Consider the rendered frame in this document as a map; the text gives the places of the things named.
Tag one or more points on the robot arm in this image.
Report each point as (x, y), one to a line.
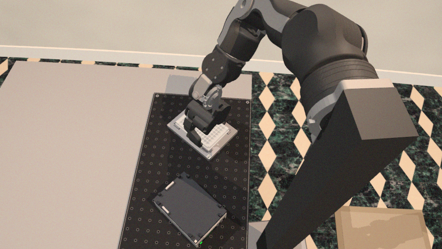
(325, 50)

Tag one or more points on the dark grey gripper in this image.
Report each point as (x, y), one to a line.
(205, 120)

